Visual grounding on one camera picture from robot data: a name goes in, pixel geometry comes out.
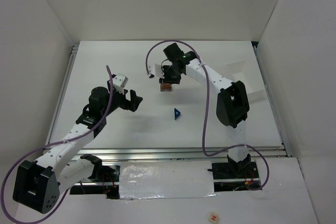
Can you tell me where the brown wedge wood block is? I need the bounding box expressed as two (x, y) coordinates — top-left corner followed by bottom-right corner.
(160, 83), (172, 90)

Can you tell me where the blue triangle wood block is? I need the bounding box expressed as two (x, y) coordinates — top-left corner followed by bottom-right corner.
(174, 108), (181, 120)

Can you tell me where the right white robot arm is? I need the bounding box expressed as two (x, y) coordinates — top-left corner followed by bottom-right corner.
(159, 41), (250, 157)

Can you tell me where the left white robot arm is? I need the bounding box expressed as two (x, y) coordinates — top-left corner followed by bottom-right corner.
(13, 87), (143, 214)

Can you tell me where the silver foil sheet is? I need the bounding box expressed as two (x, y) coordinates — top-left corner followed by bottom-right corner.
(119, 161), (215, 199)

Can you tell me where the small letter N tile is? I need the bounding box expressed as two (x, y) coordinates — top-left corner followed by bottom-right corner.
(207, 212), (219, 224)

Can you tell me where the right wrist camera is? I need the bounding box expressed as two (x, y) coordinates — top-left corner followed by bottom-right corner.
(148, 63), (164, 79)

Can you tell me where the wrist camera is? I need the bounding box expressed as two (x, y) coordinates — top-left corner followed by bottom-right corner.
(148, 63), (164, 79)
(113, 73), (129, 95)

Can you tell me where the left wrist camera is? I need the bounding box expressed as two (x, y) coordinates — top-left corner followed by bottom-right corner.
(113, 73), (129, 95)

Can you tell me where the aluminium rail frame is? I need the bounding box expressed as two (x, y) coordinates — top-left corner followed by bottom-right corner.
(46, 41), (287, 161)

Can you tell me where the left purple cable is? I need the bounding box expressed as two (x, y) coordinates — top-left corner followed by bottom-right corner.
(0, 65), (118, 224)

